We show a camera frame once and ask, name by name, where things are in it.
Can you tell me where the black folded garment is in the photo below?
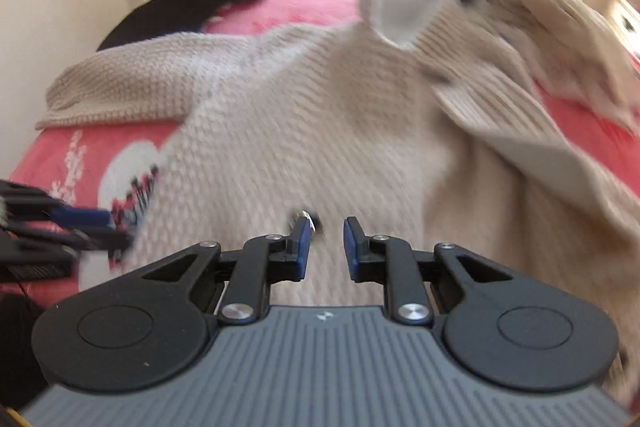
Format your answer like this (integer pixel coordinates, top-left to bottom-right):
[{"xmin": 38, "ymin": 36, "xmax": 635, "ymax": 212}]
[{"xmin": 95, "ymin": 0, "xmax": 236, "ymax": 52}]

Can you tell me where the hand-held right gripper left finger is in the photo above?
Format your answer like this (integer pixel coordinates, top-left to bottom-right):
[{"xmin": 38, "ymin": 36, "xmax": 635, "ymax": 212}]
[{"xmin": 142, "ymin": 214, "xmax": 313, "ymax": 324}]

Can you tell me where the red floral blanket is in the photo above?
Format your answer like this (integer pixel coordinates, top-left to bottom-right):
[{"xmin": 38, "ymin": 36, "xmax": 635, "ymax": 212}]
[{"xmin": 10, "ymin": 0, "xmax": 640, "ymax": 303}]

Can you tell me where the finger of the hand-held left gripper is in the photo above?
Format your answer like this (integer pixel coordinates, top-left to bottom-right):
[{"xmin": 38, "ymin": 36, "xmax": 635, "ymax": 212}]
[
  {"xmin": 10, "ymin": 229, "xmax": 133, "ymax": 254},
  {"xmin": 0, "ymin": 179, "xmax": 115, "ymax": 230}
]

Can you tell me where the beige houndstooth knit sweater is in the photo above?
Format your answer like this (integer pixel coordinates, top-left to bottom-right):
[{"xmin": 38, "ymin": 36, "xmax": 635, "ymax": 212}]
[{"xmin": 35, "ymin": 0, "xmax": 640, "ymax": 408}]

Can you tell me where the cream garment with black trim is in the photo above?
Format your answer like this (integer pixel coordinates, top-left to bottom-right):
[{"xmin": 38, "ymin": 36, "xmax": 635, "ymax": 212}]
[{"xmin": 425, "ymin": 0, "xmax": 640, "ymax": 132}]

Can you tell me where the cream wooden nightstand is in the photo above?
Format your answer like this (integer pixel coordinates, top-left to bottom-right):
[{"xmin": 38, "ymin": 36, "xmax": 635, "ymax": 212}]
[{"xmin": 607, "ymin": 0, "xmax": 640, "ymax": 58}]

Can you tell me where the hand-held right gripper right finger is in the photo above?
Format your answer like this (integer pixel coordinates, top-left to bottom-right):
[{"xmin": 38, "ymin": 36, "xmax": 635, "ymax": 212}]
[{"xmin": 343, "ymin": 216, "xmax": 513, "ymax": 325}]

